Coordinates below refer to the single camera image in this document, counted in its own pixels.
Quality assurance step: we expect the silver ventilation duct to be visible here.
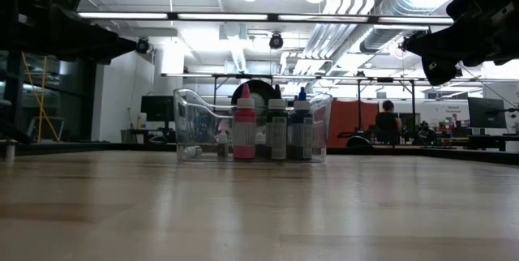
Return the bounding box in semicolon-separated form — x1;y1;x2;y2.
358;0;479;53

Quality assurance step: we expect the black office chair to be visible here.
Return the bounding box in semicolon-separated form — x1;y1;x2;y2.
337;130;376;148

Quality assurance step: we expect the yellow stand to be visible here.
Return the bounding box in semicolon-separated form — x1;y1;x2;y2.
22;52;62;143

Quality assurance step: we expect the black background workstation frame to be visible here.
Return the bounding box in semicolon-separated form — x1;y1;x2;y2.
161;72;421;148

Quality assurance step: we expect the black bar with light strips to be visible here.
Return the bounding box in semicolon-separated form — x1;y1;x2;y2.
76;11;455;26

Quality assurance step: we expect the black aluminium table frame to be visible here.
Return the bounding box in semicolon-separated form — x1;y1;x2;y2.
0;52;519;165

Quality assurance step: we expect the large black food coloring bottle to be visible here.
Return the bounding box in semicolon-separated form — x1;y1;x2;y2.
265;84;290;160

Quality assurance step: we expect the small white-capped dropper bottle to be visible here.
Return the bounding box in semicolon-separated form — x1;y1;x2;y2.
182;145;204;159
255;130;268;159

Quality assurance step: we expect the black round ceiling spotlight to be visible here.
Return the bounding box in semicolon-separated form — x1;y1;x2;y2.
268;32;285;50
135;36;151;55

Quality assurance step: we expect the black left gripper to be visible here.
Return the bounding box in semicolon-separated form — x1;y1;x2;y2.
40;0;137;66

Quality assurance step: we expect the large blue food coloring bottle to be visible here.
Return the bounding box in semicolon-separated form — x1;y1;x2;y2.
289;86;315;160

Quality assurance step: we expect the black computer monitor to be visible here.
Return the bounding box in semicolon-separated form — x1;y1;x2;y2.
140;95;176;132
467;96;508;130

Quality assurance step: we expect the person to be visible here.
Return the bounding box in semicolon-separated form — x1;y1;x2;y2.
375;99;403;145

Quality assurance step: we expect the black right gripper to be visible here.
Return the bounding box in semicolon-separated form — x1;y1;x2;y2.
404;0;506;88

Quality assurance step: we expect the orange partition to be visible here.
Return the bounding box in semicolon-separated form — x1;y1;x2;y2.
327;99;380;148

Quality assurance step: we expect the small white peg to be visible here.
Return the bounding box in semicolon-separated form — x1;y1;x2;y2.
4;139;17;164

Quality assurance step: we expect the clear plastic bin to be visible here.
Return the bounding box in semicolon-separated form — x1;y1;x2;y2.
173;88;333;164

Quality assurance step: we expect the small purple dropper bottle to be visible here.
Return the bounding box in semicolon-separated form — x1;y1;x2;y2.
217;130;230;159

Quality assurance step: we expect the large pink food coloring bottle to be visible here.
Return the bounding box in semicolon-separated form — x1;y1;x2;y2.
233;83;258;160

